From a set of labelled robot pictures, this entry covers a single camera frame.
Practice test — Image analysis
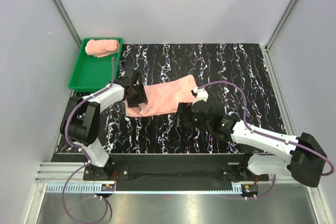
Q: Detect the pink striped towel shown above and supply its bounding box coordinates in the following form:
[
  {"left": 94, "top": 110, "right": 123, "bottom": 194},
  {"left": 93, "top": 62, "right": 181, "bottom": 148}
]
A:
[{"left": 85, "top": 39, "right": 120, "bottom": 58}]

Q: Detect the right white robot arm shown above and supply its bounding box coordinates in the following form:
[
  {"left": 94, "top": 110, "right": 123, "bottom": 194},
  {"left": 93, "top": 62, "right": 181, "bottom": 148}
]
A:
[{"left": 177, "top": 101, "right": 327, "bottom": 188}]

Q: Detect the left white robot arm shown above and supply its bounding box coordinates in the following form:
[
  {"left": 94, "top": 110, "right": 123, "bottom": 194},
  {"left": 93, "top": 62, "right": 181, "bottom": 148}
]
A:
[{"left": 60, "top": 69, "right": 148, "bottom": 180}]

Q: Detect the green plastic tray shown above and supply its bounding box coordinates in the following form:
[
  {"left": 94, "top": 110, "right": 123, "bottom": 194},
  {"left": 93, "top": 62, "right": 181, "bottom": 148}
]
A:
[{"left": 68, "top": 38, "right": 123, "bottom": 92}]

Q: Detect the black marble pattern mat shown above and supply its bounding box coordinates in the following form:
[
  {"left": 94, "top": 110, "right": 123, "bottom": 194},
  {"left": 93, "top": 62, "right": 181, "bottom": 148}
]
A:
[{"left": 99, "top": 44, "right": 286, "bottom": 154}]

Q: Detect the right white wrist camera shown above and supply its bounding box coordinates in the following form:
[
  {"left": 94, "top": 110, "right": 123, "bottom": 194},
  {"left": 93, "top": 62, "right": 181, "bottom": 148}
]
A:
[{"left": 191, "top": 87, "right": 208, "bottom": 106}]

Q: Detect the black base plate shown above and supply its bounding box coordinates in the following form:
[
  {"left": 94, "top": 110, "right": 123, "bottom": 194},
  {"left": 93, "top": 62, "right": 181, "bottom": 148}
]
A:
[{"left": 83, "top": 154, "right": 269, "bottom": 193}]

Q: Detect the aluminium frame rail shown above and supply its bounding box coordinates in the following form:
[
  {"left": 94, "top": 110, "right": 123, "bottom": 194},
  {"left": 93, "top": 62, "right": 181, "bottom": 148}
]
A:
[{"left": 34, "top": 163, "right": 87, "bottom": 183}]

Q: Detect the white slotted cable duct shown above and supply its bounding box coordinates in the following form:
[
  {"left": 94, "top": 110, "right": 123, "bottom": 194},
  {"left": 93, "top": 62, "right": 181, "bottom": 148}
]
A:
[{"left": 46, "top": 183, "right": 116, "bottom": 194}]

